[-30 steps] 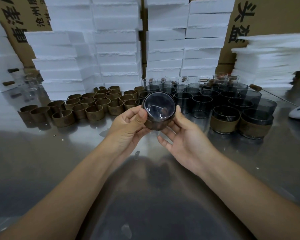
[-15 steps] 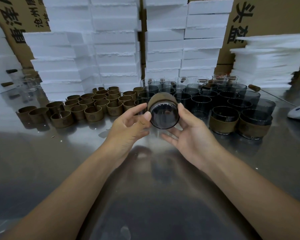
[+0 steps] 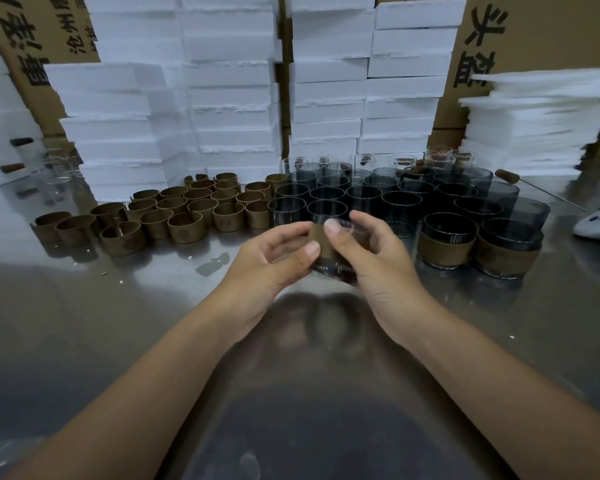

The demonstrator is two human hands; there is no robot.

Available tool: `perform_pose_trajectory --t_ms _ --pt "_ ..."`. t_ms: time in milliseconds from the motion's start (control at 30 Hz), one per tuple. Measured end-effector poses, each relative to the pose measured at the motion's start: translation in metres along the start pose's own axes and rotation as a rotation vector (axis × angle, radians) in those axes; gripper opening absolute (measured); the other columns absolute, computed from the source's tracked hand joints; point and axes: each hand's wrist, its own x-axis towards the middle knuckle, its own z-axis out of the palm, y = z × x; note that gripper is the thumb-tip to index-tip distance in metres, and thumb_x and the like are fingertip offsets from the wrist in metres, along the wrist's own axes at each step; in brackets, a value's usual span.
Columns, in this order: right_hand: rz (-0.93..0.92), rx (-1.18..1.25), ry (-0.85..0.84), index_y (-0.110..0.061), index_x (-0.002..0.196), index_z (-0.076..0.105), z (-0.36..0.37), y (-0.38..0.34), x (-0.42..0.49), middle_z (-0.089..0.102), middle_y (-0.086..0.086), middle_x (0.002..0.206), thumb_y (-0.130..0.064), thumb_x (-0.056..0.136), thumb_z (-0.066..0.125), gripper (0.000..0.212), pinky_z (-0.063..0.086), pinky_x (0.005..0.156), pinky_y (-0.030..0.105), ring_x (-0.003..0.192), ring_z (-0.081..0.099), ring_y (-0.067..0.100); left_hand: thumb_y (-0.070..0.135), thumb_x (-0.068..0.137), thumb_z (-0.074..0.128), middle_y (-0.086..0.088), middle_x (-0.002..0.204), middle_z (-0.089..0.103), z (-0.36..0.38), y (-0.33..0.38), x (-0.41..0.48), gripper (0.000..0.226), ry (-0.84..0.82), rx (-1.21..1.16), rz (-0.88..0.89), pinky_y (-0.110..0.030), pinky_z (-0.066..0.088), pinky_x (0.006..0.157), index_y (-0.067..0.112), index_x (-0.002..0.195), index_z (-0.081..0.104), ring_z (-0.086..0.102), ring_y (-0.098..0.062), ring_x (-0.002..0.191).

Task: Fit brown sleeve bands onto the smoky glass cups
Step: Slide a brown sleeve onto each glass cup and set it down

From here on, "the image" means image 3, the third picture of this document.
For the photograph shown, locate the tall stack white foam blocks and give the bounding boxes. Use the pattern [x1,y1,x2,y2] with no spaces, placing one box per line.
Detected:
[43,0,283,201]

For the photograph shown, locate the group of brown sleeve rings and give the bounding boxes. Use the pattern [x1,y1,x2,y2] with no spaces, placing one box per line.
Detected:
[32,173,289,257]

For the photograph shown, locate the person's left forearm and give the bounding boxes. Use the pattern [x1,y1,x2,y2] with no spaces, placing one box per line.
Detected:
[5,299,251,480]

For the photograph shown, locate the bunch of clear plastic cups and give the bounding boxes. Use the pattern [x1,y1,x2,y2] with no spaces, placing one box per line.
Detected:
[32,149,83,183]

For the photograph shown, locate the large printed cardboard box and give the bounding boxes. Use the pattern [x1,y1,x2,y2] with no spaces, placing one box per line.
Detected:
[375,0,600,131]

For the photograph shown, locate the stack of thin foam sheets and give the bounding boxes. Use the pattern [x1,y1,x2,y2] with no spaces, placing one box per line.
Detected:
[459,68,600,178]

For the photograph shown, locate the stepped stack white foam blocks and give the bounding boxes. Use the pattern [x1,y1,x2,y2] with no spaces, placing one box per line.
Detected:
[287,0,467,158]

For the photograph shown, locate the brown-handled metal rod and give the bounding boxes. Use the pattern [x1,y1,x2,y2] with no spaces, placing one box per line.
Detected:
[495,169,589,213]

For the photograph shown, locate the smoky transparent plastic cup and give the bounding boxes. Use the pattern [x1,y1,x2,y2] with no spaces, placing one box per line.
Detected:
[475,218,545,281]
[307,218,371,285]
[417,212,477,271]

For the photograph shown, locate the cluster of transparent plastic cups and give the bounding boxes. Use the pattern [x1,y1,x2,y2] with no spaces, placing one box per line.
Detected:
[267,148,551,241]

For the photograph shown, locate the person's right forearm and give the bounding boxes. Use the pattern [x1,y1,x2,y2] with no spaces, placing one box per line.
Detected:
[405,304,600,480]

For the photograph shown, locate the person's left hand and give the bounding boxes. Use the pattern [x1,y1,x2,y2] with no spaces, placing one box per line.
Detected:
[207,220,322,341]

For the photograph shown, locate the person's right hand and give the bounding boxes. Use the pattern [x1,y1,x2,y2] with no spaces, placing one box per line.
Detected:
[323,209,436,345]

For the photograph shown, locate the stack of white foam blocks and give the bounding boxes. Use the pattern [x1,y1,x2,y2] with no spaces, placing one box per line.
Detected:
[0,35,43,188]

